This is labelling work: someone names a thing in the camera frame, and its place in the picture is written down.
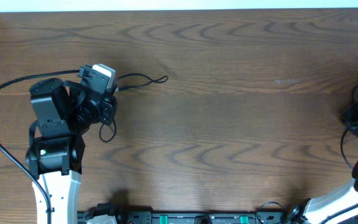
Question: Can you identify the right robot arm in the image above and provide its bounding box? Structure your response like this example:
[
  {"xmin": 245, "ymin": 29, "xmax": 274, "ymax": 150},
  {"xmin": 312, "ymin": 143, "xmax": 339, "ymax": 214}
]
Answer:
[{"xmin": 283, "ymin": 103, "xmax": 358, "ymax": 223}]

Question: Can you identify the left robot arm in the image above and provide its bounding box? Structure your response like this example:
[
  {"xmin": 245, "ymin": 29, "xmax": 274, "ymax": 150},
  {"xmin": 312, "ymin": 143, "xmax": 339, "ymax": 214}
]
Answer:
[{"xmin": 25, "ymin": 63, "xmax": 117, "ymax": 223}]

